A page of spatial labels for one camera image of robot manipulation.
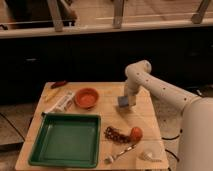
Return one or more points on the green plastic tray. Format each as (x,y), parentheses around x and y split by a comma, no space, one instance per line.
(67,140)

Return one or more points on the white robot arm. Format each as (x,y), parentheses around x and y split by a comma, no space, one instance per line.
(195,149)

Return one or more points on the wooden table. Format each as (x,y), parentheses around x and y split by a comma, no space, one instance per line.
(141,115)

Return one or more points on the orange bowl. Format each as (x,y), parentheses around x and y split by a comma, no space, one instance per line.
(86,98)

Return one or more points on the silver fork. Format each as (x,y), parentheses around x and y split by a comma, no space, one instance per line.
(112,158)

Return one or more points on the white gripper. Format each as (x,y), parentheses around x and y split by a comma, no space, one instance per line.
(131,89)

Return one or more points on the white tube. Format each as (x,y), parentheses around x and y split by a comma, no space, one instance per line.
(62,104)

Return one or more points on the white cup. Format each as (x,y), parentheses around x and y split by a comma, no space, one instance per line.
(147,156)

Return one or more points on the blue sponge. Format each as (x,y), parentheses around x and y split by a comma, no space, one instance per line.
(123,101)

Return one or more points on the yellow banana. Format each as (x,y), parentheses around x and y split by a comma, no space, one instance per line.
(51,94)

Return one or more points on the orange tomato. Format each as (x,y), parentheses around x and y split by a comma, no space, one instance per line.
(136,134)

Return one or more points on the bunch of dark grapes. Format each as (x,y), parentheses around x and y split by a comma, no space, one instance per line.
(114,135)

